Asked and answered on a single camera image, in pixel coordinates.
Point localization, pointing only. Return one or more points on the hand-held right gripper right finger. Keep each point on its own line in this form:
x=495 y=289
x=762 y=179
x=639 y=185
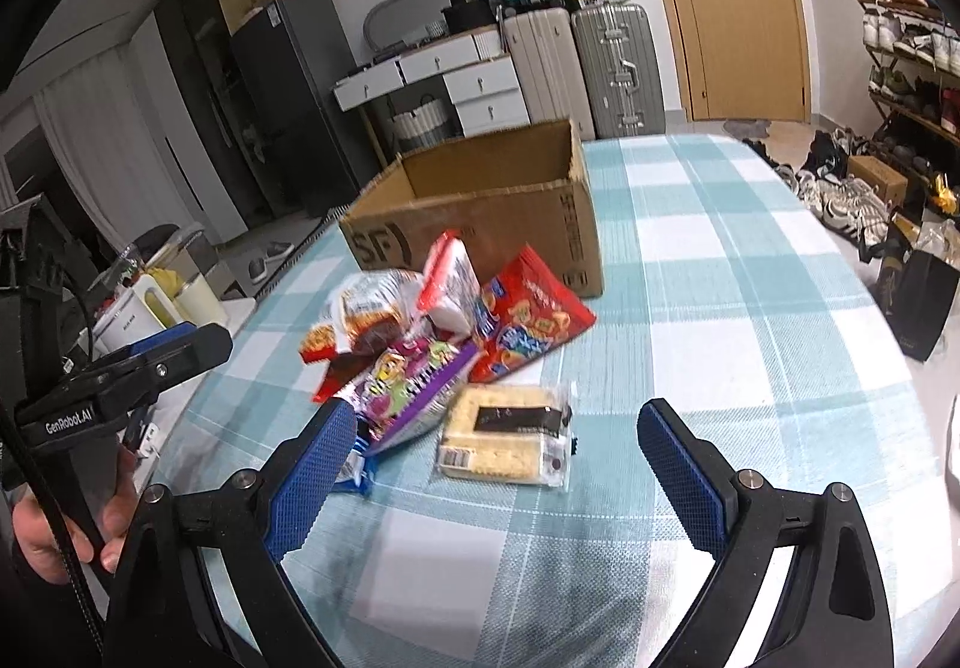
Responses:
x=682 y=480

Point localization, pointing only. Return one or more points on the grey suitcase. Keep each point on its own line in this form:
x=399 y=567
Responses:
x=619 y=68

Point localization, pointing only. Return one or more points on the tall dark cabinet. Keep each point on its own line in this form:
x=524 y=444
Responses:
x=199 y=83

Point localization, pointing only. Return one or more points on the black paper bag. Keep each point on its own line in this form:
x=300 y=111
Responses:
x=922 y=304

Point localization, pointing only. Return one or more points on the black refrigerator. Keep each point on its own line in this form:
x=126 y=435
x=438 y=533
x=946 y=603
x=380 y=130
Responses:
x=296 y=106

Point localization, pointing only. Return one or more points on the white brown noodle packet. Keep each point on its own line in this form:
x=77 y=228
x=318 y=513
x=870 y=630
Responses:
x=375 y=304

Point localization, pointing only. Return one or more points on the brown cardboard box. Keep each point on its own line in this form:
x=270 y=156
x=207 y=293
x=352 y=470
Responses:
x=487 y=211

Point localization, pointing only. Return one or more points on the grey slipper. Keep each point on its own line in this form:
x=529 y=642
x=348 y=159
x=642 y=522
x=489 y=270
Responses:
x=280 y=250
x=259 y=272

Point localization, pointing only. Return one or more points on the grey oval mirror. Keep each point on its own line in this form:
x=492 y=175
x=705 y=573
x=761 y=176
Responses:
x=397 y=12

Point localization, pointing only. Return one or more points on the shoe rack with shoes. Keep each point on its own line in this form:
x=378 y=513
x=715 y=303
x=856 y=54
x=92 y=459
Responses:
x=911 y=61

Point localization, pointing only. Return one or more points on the clear cracker packet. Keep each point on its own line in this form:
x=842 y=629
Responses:
x=502 y=439

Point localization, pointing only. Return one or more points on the white drawer dresser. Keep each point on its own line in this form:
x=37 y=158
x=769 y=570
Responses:
x=480 y=87

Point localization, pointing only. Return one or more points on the beige suitcase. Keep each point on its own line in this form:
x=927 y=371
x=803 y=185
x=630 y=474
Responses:
x=544 y=72

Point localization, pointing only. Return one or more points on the black round container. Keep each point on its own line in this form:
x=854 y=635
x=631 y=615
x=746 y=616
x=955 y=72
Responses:
x=469 y=1

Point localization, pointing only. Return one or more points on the cream cup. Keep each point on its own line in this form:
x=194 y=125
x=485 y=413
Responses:
x=196 y=304

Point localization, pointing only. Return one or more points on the checked blue white tablecloth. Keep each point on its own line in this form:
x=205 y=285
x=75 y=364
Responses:
x=720 y=308

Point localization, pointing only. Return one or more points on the woven laundry basket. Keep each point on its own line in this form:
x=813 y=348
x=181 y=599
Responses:
x=420 y=124

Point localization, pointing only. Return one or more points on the small red fries packet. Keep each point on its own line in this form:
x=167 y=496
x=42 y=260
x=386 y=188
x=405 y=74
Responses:
x=324 y=342

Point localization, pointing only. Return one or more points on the small cardboard box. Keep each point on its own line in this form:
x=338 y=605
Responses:
x=877 y=179

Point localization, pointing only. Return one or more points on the pile of sneakers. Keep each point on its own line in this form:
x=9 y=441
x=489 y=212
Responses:
x=832 y=196

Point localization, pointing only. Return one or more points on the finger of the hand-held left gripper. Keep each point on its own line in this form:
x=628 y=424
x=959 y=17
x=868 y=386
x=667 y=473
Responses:
x=161 y=337
x=195 y=349

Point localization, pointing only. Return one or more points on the white electric kettle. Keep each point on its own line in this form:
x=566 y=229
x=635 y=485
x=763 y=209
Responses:
x=127 y=319

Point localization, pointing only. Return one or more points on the purple snack packet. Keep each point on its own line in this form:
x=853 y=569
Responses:
x=412 y=383

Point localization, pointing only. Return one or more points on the wooden door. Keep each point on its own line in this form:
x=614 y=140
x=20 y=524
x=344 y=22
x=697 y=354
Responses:
x=735 y=8

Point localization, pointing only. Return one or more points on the red biscuit packet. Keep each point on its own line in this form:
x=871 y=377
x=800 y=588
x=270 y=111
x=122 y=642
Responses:
x=532 y=316

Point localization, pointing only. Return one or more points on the red white candy packet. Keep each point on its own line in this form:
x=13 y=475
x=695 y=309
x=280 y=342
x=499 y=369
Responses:
x=450 y=278

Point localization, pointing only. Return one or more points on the blue cookie packet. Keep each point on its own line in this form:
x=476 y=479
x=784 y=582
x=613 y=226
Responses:
x=356 y=473

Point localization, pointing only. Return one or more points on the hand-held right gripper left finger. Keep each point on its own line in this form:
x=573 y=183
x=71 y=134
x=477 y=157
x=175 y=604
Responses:
x=315 y=473

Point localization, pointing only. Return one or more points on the grey floor mat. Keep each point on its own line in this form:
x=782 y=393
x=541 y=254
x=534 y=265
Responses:
x=748 y=128

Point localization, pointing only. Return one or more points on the person's left hand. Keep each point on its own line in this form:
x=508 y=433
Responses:
x=45 y=548

